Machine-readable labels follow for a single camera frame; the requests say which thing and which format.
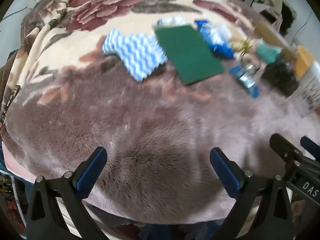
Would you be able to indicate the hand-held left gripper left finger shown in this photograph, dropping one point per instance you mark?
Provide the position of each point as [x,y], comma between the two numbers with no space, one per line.
[90,172]

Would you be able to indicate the dark cloth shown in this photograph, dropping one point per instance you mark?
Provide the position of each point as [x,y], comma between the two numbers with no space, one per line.
[280,76]

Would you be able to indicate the blue white wavy cloth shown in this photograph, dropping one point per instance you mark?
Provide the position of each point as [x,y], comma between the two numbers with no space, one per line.
[137,52]

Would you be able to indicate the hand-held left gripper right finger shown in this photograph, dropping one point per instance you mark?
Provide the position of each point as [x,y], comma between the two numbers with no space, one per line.
[225,172]

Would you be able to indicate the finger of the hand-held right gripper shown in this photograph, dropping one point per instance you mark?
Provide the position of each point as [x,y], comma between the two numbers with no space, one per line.
[283,147]
[310,146]

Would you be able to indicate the green scouring pad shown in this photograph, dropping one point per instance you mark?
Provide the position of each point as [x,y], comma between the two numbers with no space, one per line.
[190,52]

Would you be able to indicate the pink bed sheet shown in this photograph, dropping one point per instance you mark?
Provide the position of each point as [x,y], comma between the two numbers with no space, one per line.
[15,167]

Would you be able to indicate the blue wet wipes pack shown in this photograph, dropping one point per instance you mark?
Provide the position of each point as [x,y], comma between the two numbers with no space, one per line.
[217,40]

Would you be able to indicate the small white blue packet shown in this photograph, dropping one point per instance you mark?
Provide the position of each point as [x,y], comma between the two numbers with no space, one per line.
[170,21]

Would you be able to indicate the floral plush blanket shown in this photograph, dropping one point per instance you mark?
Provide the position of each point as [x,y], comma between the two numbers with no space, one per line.
[150,130]

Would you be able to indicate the navy white tissue pack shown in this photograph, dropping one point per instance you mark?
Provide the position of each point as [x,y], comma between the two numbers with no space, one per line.
[246,82]

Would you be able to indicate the yellow tape measure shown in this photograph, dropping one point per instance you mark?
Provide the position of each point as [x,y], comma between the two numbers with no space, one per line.
[240,44]

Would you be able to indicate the teal face mask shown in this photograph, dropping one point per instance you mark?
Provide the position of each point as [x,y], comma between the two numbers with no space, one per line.
[267,51]

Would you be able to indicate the yellow plastic basket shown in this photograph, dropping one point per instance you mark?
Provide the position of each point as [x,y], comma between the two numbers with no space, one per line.
[303,60]

